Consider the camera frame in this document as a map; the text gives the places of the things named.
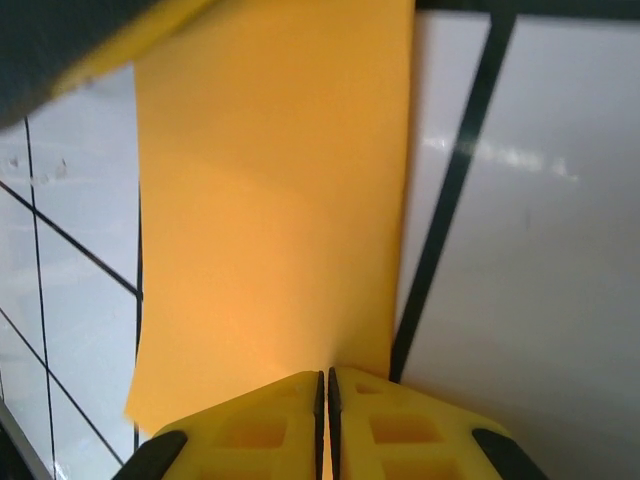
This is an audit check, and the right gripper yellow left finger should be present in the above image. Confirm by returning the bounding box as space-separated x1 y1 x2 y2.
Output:
117 369 326 480

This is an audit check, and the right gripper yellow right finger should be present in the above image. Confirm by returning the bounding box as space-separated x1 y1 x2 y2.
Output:
327 366 540 480

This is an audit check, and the yellow cloth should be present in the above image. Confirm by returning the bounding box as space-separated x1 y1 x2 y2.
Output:
122 0 417 436

